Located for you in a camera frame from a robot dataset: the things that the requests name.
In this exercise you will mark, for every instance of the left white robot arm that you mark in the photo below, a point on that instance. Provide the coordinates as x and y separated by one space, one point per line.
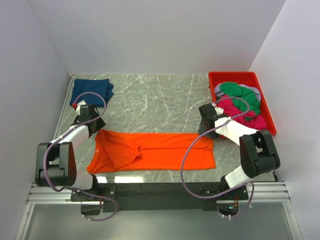
55 160

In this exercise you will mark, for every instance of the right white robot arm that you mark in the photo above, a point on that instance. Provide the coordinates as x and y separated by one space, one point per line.
258 153

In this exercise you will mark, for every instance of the red plastic bin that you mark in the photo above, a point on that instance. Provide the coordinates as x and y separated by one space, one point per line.
248 78

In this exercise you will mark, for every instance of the lavender t shirt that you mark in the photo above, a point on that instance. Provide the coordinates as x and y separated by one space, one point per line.
219 93

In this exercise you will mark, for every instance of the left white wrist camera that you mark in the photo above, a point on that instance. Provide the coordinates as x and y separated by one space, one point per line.
77 106

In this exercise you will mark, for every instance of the magenta t shirt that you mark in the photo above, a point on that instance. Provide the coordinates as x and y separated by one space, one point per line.
250 119

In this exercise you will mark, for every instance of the aluminium frame rail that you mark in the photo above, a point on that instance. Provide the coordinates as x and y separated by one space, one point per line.
29 210

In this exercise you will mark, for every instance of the orange t shirt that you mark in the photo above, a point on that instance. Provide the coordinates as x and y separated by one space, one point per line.
122 152

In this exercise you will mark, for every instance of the folded blue t shirt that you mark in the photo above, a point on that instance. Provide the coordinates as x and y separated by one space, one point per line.
101 87

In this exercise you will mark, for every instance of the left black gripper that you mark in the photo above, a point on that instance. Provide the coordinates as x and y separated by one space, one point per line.
100 124

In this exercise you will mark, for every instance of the black base beam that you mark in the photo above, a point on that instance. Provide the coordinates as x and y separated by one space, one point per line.
159 196

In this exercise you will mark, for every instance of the green t shirt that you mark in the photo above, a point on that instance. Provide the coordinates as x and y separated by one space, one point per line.
232 89

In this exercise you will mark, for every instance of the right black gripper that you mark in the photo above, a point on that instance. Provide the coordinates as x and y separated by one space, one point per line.
201 128

